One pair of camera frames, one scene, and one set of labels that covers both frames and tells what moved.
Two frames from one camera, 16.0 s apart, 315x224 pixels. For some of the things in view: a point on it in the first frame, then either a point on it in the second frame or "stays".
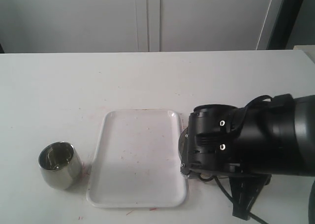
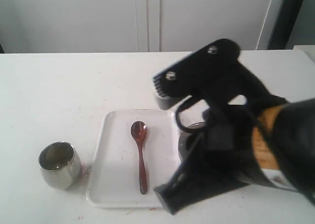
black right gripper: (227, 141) to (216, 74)
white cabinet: (137, 19) stays
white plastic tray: (136, 161) stays
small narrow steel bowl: (60, 165) stays
